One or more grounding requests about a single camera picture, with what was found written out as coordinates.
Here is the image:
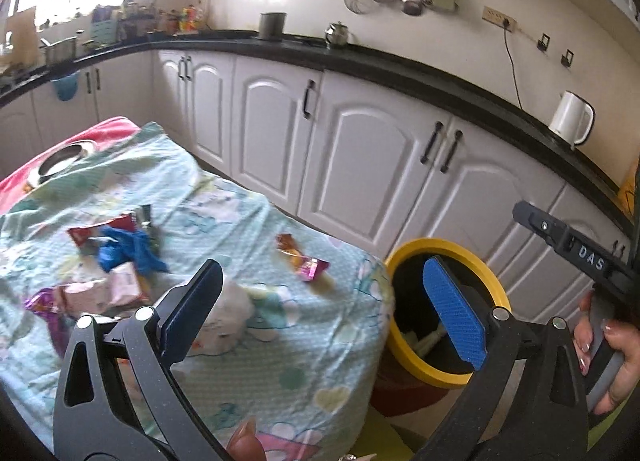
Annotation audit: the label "red snack box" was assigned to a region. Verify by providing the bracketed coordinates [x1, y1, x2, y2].
[66, 213, 136, 249]

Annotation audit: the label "dark metal cup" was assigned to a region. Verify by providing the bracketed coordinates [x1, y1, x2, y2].
[258, 11, 286, 42]

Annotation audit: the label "white tissue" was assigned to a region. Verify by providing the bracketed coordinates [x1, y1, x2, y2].
[189, 279, 255, 356]

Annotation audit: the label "steel bowl on table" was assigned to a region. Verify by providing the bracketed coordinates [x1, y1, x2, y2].
[27, 139, 98, 188]

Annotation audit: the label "blue plastic bag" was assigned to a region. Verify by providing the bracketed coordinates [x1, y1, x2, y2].
[98, 227, 169, 277]

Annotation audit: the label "person's right hand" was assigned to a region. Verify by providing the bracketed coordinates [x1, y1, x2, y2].
[573, 291, 639, 415]

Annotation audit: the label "white lower cabinets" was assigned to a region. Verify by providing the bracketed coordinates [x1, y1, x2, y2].
[1, 49, 629, 320]

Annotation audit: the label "purple orange candy wrapper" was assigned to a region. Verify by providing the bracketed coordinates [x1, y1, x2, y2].
[276, 233, 330, 283]

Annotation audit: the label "yellow rimmed trash bin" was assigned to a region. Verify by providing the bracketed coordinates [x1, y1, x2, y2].
[386, 238, 511, 389]

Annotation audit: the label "steel cooking pot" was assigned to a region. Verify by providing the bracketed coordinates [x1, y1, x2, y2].
[40, 36, 77, 66]

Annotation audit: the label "purple foil wrapper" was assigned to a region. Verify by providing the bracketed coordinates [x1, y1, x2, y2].
[24, 288, 75, 358]

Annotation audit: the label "blue hanging basin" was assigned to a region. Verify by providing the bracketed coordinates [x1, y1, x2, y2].
[51, 71, 79, 102]

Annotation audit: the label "white electric kettle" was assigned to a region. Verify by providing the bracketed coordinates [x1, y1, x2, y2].
[549, 90, 596, 148]

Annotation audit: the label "black kettle power cable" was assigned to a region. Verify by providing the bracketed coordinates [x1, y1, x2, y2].
[502, 20, 524, 111]

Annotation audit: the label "pink wrapper packet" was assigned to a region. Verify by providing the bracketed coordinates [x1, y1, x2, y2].
[53, 262, 149, 318]

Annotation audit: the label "steel teapot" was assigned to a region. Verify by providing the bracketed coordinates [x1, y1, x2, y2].
[324, 22, 349, 49]

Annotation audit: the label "cartoon print green tablecloth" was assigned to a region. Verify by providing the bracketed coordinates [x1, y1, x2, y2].
[1, 123, 394, 460]

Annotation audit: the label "green pea snack packet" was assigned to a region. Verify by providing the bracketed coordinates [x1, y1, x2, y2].
[134, 204, 160, 255]

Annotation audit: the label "pink red cloth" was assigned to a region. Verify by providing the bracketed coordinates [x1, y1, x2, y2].
[0, 115, 141, 216]

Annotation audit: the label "wall power socket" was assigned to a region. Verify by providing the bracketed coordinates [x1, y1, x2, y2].
[482, 6, 518, 32]

